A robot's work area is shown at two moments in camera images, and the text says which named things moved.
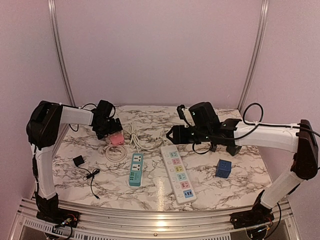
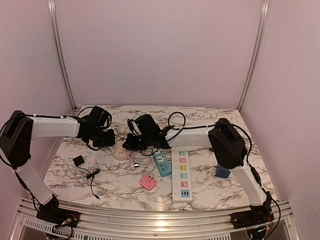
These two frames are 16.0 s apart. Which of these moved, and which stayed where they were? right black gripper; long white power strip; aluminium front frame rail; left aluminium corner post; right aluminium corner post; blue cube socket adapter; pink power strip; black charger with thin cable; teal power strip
Moved: pink power strip; long white power strip; right black gripper; teal power strip
Stayed: blue cube socket adapter; black charger with thin cable; left aluminium corner post; right aluminium corner post; aluminium front frame rail
